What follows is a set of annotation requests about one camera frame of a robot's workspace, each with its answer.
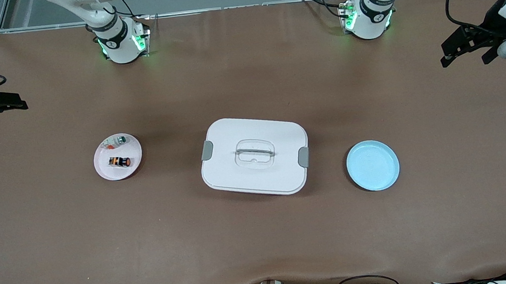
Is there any orange push-button switch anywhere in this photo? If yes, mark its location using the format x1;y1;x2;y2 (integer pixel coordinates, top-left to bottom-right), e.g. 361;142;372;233
108;155;132;169

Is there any pink round plate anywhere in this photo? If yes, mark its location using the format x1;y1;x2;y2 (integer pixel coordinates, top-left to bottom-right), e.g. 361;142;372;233
91;131;145;183

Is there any light blue round plate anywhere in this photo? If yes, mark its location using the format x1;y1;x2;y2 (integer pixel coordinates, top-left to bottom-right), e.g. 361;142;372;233
344;138;402;194

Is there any grey box latch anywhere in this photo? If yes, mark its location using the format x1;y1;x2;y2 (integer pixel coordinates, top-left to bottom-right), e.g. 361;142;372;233
297;146;311;169
200;140;215;161

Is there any white lidded storage box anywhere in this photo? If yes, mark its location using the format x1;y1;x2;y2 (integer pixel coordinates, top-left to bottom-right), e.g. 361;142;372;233
196;111;314;203

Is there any green push-button switch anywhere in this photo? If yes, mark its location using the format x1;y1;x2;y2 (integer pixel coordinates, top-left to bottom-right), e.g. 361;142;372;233
102;134;129;151

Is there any black base power cable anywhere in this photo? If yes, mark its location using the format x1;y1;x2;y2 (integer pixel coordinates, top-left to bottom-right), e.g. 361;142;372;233
298;0;352;19

